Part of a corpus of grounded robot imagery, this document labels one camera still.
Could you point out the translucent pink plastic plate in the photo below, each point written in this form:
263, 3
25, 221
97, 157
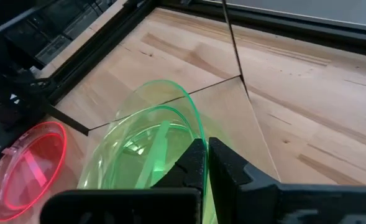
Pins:
30, 174

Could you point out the black aluminium table frame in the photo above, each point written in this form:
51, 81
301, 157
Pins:
294, 26

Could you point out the translucent green plastic plate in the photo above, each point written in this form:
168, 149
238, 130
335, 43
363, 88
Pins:
126, 149
167, 93

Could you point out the wooden shelf with black frame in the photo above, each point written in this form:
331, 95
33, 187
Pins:
232, 124

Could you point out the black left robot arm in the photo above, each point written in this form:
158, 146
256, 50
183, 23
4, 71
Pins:
8, 118

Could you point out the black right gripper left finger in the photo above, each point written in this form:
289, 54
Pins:
123, 205

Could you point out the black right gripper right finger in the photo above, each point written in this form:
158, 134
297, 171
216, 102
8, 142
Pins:
294, 202

